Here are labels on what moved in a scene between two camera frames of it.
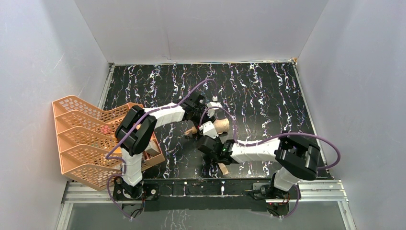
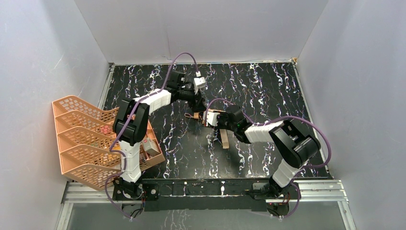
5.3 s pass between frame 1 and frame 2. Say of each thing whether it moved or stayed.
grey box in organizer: stayed
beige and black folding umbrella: moved
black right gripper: moved
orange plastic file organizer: stayed
